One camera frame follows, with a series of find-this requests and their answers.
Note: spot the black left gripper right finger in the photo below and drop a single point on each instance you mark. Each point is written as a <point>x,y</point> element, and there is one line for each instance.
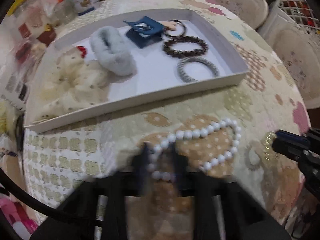
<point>202,188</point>

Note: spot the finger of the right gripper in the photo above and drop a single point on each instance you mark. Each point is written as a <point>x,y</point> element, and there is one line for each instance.
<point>287,143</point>

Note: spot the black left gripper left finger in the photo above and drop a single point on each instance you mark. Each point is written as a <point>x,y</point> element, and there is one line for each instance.
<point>117,188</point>

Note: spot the patchwork quilted table cover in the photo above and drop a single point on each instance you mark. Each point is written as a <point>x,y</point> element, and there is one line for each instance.
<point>268,99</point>

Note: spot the cream ornate chair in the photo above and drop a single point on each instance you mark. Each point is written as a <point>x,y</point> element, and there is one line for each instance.
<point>252,12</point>
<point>298,49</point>

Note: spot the pink plastic toy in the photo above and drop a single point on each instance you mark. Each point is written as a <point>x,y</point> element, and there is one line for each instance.
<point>15,223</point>

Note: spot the cream dotted fabric scrunchie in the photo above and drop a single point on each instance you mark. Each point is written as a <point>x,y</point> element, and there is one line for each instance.
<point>73,84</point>

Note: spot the white shallow cardboard tray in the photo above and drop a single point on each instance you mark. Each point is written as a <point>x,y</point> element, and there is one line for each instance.
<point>156,76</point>

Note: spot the light blue fluffy scrunchie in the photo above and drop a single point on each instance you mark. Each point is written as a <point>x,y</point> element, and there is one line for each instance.
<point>112,52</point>

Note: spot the dark blue hair claw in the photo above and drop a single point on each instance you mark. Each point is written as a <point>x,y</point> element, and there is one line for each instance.
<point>145,32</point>

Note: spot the small clear glass jar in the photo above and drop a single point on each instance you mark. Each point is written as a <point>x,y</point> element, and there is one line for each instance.
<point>64,12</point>

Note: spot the yellow lid plastic jar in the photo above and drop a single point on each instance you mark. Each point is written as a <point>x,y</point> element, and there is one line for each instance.
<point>27,19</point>

